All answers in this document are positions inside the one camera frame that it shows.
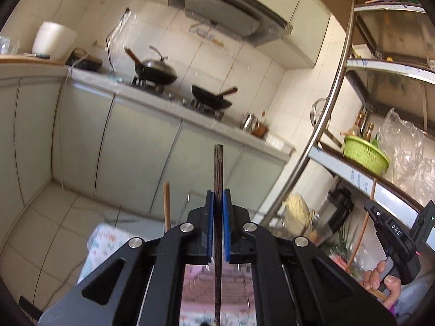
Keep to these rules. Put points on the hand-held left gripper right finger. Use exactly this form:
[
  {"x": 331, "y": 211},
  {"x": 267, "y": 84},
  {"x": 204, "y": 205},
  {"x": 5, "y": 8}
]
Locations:
[{"x": 227, "y": 224}]

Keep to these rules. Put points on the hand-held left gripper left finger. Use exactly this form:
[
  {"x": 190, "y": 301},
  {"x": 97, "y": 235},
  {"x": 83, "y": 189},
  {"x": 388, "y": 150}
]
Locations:
[{"x": 210, "y": 217}]

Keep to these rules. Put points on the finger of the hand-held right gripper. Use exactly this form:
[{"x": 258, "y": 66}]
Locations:
[{"x": 373, "y": 210}]

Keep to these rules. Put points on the light wooden chopstick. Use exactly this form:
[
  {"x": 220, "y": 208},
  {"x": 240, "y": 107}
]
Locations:
[
  {"x": 167, "y": 203},
  {"x": 360, "y": 241}
]

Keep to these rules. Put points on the dark brown wooden chopstick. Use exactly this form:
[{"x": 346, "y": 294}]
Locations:
[{"x": 218, "y": 169}]

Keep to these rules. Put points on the person's right forearm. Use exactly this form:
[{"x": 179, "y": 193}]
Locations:
[{"x": 418, "y": 298}]

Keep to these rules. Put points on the person's right hand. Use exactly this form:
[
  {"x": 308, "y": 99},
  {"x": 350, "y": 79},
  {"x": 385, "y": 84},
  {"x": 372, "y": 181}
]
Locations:
[{"x": 390, "y": 290}]

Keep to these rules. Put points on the black blender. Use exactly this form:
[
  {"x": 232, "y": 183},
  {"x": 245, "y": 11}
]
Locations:
[{"x": 338, "y": 203}]

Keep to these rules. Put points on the green chives bunch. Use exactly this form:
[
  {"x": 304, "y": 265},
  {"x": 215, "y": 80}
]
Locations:
[{"x": 343, "y": 241}]

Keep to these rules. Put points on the green plastic basket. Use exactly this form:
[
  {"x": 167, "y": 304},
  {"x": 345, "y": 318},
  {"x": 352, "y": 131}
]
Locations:
[{"x": 365, "y": 158}]

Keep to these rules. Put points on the clear plastic tub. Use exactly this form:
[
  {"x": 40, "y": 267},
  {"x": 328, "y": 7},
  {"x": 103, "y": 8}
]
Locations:
[{"x": 323, "y": 232}]

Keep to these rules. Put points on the napa cabbage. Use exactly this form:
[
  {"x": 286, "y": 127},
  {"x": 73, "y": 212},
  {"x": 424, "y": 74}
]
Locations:
[{"x": 297, "y": 212}]

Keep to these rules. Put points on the clear plastic bag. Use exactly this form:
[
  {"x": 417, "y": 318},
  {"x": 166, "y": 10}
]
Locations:
[
  {"x": 6, "y": 46},
  {"x": 401, "y": 142}
]

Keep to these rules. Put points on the glass sauce bottle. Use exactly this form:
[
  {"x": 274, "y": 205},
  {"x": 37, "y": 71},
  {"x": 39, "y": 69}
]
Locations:
[{"x": 360, "y": 124}]

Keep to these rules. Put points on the white plastic container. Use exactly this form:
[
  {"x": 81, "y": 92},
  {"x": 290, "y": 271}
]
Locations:
[{"x": 277, "y": 141}]

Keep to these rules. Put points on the brown jar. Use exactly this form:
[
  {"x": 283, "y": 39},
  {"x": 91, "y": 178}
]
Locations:
[{"x": 261, "y": 130}]

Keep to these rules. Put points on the pale lower kitchen cabinets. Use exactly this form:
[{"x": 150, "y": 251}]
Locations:
[{"x": 142, "y": 142}]

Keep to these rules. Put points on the pale kitchen cabinets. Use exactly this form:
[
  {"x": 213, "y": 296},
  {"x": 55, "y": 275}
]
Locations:
[
  {"x": 299, "y": 34},
  {"x": 142, "y": 142}
]

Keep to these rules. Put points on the stainless steel kettle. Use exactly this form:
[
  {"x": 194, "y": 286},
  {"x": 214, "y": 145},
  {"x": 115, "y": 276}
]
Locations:
[{"x": 249, "y": 122}]

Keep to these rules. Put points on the floral printed cloth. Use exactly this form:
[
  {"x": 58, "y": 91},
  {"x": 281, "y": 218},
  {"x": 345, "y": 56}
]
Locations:
[{"x": 102, "y": 244}]

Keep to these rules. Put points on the metal shelf rack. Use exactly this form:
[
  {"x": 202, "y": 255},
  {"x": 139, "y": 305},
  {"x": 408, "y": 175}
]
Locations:
[{"x": 331, "y": 95}]

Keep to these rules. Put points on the gas stove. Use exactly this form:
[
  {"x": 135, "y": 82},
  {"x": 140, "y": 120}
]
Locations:
[{"x": 170, "y": 95}]

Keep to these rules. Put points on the metal wok lid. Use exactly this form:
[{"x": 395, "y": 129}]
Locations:
[{"x": 158, "y": 62}]

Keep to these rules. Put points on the pale upper kitchen cabinets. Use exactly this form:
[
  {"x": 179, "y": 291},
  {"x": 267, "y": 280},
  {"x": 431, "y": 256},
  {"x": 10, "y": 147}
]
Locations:
[{"x": 299, "y": 34}]

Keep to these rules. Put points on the dark small appliance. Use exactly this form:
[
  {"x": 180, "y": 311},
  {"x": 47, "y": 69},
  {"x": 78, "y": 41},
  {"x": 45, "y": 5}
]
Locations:
[{"x": 85, "y": 62}]

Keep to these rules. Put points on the grey range hood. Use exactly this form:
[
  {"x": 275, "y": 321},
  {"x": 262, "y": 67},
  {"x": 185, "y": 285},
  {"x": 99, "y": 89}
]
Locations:
[{"x": 221, "y": 10}]

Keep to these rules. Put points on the white rice cooker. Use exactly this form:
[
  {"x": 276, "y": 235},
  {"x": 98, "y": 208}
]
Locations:
[{"x": 54, "y": 39}]

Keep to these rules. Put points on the wooden cutting board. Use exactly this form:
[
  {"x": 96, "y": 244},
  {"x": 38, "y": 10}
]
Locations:
[{"x": 27, "y": 59}]

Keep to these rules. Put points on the glass wall shelf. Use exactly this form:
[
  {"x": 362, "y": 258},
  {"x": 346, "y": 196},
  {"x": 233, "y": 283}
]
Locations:
[{"x": 204, "y": 32}]

